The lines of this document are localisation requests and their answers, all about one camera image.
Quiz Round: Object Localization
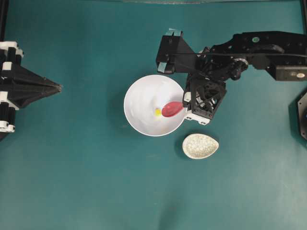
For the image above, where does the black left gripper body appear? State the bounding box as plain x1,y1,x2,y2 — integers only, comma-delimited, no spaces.
0,41,62,140

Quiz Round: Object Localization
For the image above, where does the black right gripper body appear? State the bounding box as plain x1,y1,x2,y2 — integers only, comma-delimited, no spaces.
182,73,226,125

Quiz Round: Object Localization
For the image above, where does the pink ceramic spoon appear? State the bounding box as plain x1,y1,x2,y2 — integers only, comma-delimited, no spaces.
161,102,183,117

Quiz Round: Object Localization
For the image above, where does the yellow hexagonal prism block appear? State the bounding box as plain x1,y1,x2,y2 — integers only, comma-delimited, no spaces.
155,109,162,116

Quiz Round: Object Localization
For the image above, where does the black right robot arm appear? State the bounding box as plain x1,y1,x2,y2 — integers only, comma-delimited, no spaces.
182,31,307,125

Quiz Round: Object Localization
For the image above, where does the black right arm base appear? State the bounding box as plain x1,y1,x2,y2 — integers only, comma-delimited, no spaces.
288,89,307,144

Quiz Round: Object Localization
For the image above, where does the speckled egg-shaped spoon rest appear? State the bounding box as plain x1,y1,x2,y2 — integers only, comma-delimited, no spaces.
182,134,219,160

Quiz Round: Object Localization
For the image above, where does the white round bowl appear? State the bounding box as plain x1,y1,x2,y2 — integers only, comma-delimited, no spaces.
123,75,186,137

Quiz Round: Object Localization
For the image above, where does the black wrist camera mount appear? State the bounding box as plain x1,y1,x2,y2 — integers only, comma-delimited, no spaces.
156,28,200,75

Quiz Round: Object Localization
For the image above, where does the left black frame post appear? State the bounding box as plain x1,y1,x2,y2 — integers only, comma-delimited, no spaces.
0,0,9,42

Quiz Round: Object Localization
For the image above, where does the black frame post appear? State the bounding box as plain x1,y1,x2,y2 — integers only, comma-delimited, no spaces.
0,0,9,42
300,0,307,34

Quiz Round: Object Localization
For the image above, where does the right black frame post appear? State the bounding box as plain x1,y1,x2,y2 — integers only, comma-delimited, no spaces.
300,0,307,34

